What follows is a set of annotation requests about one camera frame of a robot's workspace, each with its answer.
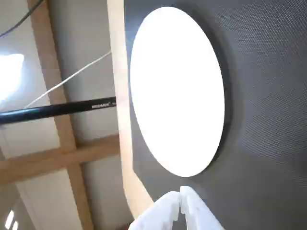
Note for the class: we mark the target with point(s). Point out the white round dish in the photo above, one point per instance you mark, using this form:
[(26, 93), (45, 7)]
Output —
[(177, 93)]

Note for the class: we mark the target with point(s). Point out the long wooden frame beam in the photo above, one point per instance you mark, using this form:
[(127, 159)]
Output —
[(51, 83)]

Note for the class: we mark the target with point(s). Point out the wooden frame cross beam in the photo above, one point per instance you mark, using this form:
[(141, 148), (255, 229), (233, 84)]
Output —
[(96, 149)]

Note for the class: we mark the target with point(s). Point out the dark grey mat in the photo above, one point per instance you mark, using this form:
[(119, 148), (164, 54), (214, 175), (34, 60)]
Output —
[(263, 95)]

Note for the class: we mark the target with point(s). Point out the black Neewer stand pole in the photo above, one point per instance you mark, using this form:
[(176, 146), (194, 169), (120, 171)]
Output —
[(57, 110)]

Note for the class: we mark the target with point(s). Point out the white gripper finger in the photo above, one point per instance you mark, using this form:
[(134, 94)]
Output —
[(196, 210), (159, 213)]

